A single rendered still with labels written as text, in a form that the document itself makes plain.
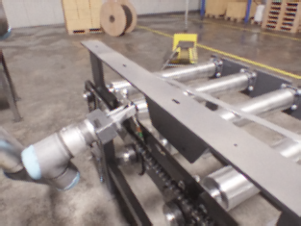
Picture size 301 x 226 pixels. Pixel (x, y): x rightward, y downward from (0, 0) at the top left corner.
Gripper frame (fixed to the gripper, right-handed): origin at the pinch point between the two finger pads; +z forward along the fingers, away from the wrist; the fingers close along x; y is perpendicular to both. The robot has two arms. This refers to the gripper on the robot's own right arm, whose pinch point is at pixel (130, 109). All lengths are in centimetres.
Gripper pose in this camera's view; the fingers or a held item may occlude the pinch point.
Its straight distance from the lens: 71.8
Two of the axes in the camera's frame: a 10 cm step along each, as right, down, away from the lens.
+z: 8.3, -4.8, 2.9
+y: -2.9, -8.0, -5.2
